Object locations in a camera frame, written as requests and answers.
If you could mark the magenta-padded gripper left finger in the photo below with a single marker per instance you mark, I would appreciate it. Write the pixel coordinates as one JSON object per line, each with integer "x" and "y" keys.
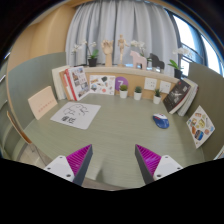
{"x": 80, "y": 160}

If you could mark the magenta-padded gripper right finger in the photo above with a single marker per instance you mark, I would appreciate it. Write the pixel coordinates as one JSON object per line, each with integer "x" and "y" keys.
{"x": 148, "y": 160}

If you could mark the blue and white computer mouse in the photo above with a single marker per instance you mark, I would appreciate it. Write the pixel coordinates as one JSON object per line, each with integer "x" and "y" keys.
{"x": 161, "y": 121}

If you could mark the white mouse pad with drawing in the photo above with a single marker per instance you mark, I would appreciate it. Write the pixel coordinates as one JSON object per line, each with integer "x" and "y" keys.
{"x": 75, "y": 115}

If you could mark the white card with colourful stickers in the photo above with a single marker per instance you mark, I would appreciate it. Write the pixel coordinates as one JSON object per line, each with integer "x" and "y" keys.
{"x": 200, "y": 126}

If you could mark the small succulent in white pot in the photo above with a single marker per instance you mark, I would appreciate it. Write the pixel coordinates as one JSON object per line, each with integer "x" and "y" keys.
{"x": 137, "y": 95}
{"x": 157, "y": 99}
{"x": 123, "y": 93}

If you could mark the black book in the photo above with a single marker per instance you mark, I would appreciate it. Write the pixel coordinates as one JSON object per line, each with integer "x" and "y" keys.
{"x": 176, "y": 96}

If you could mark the white books behind black book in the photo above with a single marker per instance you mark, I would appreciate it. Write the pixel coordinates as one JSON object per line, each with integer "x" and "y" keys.
{"x": 191, "y": 96}

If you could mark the red colourful magazine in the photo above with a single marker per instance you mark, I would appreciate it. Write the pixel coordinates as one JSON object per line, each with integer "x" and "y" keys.
{"x": 79, "y": 82}

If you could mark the white sheet with stickers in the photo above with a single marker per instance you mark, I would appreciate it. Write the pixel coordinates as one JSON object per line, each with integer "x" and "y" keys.
{"x": 101, "y": 85}

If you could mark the white leaning books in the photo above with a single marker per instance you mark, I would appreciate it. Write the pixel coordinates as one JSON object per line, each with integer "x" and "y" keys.
{"x": 57, "y": 81}

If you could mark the purple round sticker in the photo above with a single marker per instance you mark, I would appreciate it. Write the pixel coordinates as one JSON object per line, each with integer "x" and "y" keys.
{"x": 121, "y": 83}

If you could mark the white orchid in black pot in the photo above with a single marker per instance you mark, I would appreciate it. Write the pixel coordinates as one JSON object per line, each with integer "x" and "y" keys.
{"x": 92, "y": 61}
{"x": 138, "y": 44}
{"x": 178, "y": 72}

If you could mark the black horse figurine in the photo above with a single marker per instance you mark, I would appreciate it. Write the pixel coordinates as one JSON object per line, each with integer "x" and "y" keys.
{"x": 156, "y": 61}

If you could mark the pink horse figurine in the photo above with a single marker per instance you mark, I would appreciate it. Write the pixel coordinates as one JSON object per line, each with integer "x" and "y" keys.
{"x": 138, "y": 60}

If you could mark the wooden hand model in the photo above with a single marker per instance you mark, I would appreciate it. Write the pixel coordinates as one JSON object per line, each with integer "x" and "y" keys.
{"x": 108, "y": 50}

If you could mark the wooden artist mannequin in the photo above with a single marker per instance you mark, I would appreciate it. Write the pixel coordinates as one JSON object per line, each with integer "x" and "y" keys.
{"x": 121, "y": 46}

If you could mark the window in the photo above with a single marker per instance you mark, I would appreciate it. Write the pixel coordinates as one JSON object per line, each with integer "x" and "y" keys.
{"x": 193, "y": 43}

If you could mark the grey curtain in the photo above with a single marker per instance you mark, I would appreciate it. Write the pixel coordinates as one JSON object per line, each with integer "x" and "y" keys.
{"x": 126, "y": 23}

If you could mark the white wall socket plate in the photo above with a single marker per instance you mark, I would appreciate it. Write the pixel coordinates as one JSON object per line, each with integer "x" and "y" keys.
{"x": 150, "y": 83}
{"x": 165, "y": 87}

